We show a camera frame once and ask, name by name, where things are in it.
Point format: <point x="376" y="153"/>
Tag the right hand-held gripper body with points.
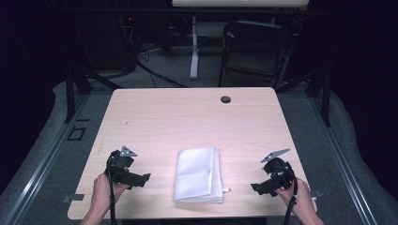
<point x="281" y="172"/>

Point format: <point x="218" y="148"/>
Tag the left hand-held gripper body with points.
<point x="117" y="164"/>

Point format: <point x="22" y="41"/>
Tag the white mesh laundry bag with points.
<point x="197" y="175"/>

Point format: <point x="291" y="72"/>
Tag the person's right hand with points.
<point x="302" y="201"/>

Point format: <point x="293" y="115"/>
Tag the person's left hand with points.
<point x="102" y="195"/>

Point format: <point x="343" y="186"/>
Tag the grey tape piece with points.
<point x="73" y="198"/>
<point x="316" y="193"/>

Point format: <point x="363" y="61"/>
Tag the black tape square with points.
<point x="69" y="136"/>

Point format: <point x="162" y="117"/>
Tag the black tape strip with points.
<point x="83" y="120"/>

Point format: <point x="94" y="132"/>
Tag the dark computer tower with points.
<point x="103" y="43"/>

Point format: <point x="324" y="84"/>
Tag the white desk leg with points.
<point x="194" y="56"/>

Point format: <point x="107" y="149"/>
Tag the black folding chair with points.
<point x="256" y="37"/>

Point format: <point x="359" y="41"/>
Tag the aluminium floor rail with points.
<point x="47" y="162"/>
<point x="341" y="156"/>

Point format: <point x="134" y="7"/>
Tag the black metal frame stand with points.
<point x="326" y="100"/>
<point x="70" y="93"/>

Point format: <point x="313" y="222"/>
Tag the black horizontal frame bar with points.
<point x="156" y="11"/>

